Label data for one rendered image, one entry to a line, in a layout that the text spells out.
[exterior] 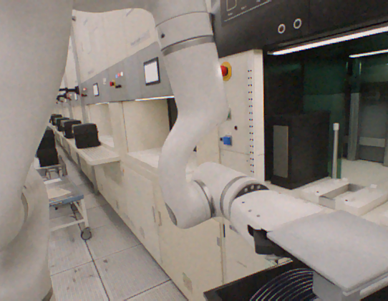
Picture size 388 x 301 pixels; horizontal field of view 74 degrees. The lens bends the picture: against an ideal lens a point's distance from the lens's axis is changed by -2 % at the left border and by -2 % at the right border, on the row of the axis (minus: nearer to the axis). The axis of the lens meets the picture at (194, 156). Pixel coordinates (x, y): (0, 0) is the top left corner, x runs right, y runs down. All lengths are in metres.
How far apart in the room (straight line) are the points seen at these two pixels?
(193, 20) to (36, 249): 0.46
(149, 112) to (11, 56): 1.95
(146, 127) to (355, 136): 1.56
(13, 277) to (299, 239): 0.43
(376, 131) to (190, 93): 1.34
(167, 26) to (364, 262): 0.38
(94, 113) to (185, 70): 3.33
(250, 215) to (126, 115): 1.97
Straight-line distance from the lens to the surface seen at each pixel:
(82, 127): 3.14
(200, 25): 0.43
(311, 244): 0.30
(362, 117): 1.68
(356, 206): 0.97
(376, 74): 1.21
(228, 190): 0.42
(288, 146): 1.11
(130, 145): 2.28
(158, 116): 2.36
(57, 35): 0.42
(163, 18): 0.44
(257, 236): 0.34
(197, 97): 0.42
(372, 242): 0.33
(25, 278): 0.53
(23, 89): 0.42
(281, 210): 0.37
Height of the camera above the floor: 1.27
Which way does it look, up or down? 13 degrees down
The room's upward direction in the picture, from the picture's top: 4 degrees counter-clockwise
